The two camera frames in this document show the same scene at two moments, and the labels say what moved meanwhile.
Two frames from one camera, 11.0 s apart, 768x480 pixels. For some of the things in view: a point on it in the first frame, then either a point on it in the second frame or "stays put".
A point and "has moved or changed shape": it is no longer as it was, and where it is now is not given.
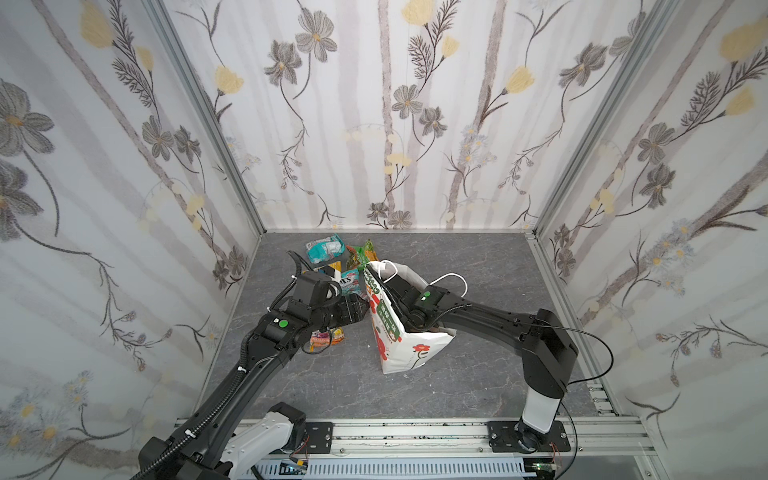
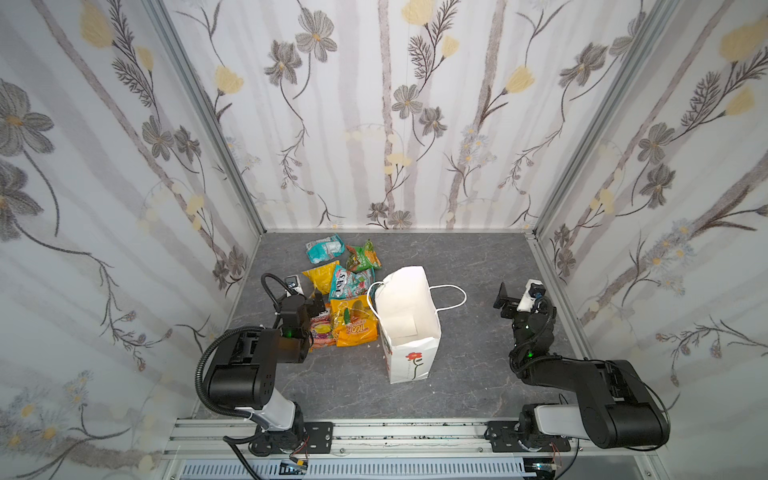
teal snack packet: (321, 249) stays put
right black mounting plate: (503, 438) stays put
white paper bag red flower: (399, 349) has moved or changed shape
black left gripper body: (355, 308) to (315, 306)
